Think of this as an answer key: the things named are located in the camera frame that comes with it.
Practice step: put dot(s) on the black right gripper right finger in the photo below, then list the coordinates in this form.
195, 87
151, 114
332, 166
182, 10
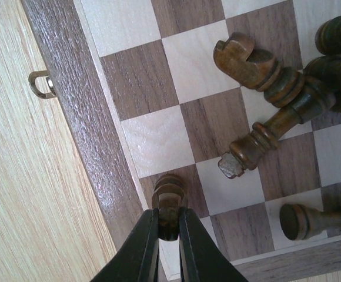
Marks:
200, 258

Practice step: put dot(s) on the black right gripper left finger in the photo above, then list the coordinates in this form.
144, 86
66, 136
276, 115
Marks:
138, 258

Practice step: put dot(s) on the dark rook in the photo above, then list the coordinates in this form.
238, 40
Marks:
169, 197

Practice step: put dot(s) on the wooden chess board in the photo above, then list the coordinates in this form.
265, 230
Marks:
142, 97

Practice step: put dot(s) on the brass board latch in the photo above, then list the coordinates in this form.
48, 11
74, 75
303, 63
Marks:
41, 84

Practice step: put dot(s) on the pile of dark chess pieces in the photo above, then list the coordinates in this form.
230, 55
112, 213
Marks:
327, 68

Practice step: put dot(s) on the dark pawn lying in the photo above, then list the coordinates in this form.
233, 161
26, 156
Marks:
299, 222

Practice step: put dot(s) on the dark king lying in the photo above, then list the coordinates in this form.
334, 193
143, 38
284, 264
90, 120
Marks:
245, 153

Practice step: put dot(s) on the dark knight lying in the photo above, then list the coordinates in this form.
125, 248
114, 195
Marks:
258, 69

